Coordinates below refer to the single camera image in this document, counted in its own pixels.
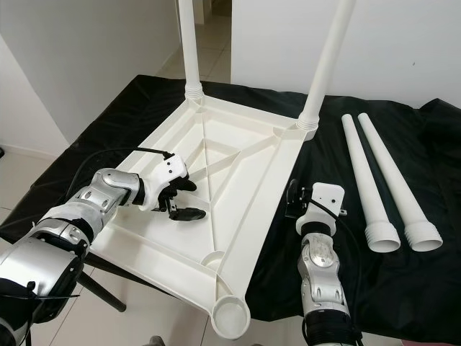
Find black metal table leg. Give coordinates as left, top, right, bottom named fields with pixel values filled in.
left=76, top=268, right=127, bottom=313

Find white plastic table leg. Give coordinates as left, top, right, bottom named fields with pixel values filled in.
left=341, top=114, right=402, bottom=253
left=176, top=0, right=206, bottom=105
left=357, top=112, right=444, bottom=252
left=295, top=0, right=359, bottom=132

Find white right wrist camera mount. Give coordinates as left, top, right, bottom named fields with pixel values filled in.
left=295, top=182, right=346, bottom=235

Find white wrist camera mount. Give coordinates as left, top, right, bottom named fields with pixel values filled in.
left=295, top=182, right=346, bottom=235
left=150, top=155, right=189, bottom=194

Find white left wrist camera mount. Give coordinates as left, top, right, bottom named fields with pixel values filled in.
left=150, top=155, right=189, bottom=194

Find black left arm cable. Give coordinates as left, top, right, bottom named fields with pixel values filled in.
left=76, top=147, right=177, bottom=195

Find white plastic table top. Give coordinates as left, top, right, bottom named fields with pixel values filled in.
left=88, top=94, right=321, bottom=341

